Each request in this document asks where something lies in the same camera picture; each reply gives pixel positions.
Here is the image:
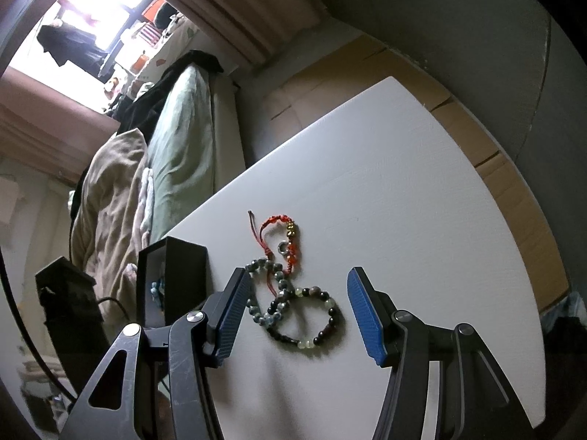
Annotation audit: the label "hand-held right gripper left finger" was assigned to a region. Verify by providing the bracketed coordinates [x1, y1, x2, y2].
[59, 267, 253, 440]

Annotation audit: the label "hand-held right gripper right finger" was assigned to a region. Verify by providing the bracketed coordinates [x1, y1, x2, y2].
[347, 266, 535, 440]

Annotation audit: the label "dark and green bead bracelet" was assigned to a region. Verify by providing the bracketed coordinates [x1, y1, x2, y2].
[266, 284, 341, 350]

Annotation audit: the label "grey-green bead bracelet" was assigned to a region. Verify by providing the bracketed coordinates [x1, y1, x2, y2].
[245, 259, 295, 327]

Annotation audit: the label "black cardboard box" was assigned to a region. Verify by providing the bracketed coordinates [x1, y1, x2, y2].
[138, 236, 210, 331]

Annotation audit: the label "blue bead bracelet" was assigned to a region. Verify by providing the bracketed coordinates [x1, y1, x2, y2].
[147, 275, 167, 309]

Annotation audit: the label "red cord bracelet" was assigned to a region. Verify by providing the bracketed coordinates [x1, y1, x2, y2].
[248, 210, 304, 295]

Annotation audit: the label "beige blanket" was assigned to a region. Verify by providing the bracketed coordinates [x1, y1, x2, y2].
[69, 128, 153, 304]

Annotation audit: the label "bed with green sheet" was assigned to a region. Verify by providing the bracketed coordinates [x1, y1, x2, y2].
[147, 64, 245, 240]

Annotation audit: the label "pink curtain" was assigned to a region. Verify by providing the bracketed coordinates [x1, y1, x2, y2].
[151, 0, 342, 70]
[0, 76, 121, 182]

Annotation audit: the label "black clothing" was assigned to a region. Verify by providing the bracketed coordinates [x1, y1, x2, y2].
[117, 49, 225, 135]

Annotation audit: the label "hanging dark clothes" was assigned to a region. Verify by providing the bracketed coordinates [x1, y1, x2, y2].
[37, 23, 107, 70]

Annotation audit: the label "dark grey wardrobe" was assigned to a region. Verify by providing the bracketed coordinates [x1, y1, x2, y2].
[316, 0, 587, 157]

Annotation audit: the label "orange box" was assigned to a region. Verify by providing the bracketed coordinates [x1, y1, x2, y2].
[140, 1, 168, 23]

